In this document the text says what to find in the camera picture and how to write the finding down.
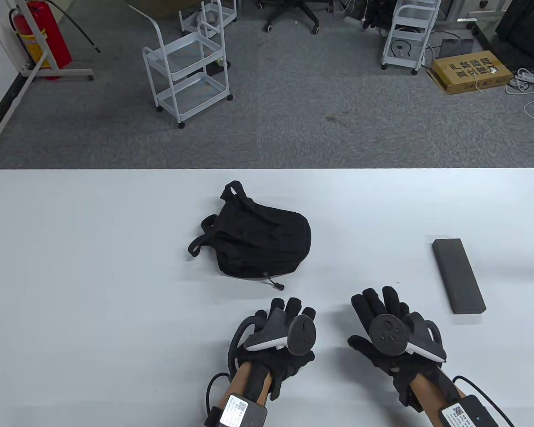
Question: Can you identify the person's left hand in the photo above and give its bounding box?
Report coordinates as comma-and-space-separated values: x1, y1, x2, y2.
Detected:
237, 297, 317, 401

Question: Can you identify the white floor cable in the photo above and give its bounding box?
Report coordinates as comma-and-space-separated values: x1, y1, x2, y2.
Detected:
505, 73, 534, 124

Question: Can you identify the black glove cable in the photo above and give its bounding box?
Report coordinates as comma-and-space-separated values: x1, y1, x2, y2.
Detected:
205, 317, 259, 415
452, 376, 515, 427

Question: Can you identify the right black glove cable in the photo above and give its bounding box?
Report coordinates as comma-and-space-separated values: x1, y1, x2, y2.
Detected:
452, 376, 515, 427

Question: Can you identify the white metal stand frame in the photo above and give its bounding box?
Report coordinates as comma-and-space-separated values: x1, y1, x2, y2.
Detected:
0, 0, 95, 83

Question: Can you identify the person's right hand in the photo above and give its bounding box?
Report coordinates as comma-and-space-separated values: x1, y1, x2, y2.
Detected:
348, 287, 444, 407

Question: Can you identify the person's right forearm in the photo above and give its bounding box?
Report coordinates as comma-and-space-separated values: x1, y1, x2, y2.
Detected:
406, 373, 469, 415

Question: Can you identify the person's left forearm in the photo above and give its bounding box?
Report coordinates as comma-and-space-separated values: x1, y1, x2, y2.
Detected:
218, 362, 268, 415

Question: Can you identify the right black white controller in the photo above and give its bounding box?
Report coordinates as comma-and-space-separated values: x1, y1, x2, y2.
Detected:
368, 311, 447, 362

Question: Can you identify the white trolley cart with cables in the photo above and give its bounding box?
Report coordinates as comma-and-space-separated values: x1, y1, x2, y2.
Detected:
380, 0, 441, 76

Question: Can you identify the brown cardboard box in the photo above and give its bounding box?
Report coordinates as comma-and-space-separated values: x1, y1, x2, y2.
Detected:
426, 50, 515, 96

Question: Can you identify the large black case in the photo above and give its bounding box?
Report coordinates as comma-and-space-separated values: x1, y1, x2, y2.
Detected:
472, 0, 534, 68

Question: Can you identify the left black wrist camera unit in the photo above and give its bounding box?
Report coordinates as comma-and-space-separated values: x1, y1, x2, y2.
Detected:
205, 393, 268, 427

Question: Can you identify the small white trolley cart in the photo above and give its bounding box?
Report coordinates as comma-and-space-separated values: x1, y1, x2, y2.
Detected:
178, 0, 239, 39

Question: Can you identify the black wrist camera unit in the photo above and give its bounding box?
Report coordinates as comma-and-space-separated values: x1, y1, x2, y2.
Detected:
205, 393, 268, 427
439, 395, 500, 427

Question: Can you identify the left black glove cable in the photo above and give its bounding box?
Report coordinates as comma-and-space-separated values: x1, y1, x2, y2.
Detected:
205, 317, 259, 415

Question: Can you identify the right black wrist camera unit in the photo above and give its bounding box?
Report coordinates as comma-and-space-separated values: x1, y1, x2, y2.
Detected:
439, 395, 500, 427

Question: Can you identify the red fire extinguisher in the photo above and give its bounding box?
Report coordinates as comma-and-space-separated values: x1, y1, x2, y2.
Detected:
9, 0, 73, 81

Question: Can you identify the black backpack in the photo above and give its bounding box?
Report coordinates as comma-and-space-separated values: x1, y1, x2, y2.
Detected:
187, 180, 312, 291

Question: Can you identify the black office chair base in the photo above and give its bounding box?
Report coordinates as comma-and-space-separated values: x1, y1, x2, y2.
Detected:
255, 0, 335, 35

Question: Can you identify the dark grey stationery box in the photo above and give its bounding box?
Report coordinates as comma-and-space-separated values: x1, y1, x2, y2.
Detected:
432, 238, 487, 315

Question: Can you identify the large white trolley cart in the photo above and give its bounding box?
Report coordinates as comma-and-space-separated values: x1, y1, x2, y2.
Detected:
129, 4, 234, 129

